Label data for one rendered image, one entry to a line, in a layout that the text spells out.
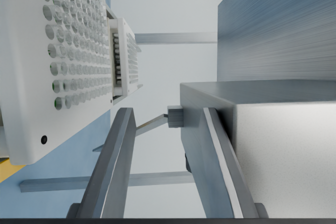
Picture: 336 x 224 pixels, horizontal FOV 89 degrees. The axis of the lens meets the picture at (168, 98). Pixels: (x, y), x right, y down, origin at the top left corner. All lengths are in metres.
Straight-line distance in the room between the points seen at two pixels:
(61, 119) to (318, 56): 0.35
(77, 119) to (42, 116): 0.06
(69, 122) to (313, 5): 0.38
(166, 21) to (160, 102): 1.71
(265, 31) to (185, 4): 3.74
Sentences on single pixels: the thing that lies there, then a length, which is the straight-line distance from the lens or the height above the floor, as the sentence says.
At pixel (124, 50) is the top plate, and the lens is 0.57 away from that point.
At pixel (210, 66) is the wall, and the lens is 3.65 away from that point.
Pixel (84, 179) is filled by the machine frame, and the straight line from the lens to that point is 1.45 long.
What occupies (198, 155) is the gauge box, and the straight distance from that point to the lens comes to 0.17.
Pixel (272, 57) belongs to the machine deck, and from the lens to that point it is 0.42.
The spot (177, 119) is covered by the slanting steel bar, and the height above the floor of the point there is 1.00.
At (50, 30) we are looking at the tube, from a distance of 0.20.
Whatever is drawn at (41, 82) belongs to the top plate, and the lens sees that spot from 0.19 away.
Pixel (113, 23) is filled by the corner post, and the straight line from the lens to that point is 0.60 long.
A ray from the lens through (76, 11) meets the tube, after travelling 0.25.
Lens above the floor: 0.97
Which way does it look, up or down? 2 degrees up
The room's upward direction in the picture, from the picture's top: 88 degrees clockwise
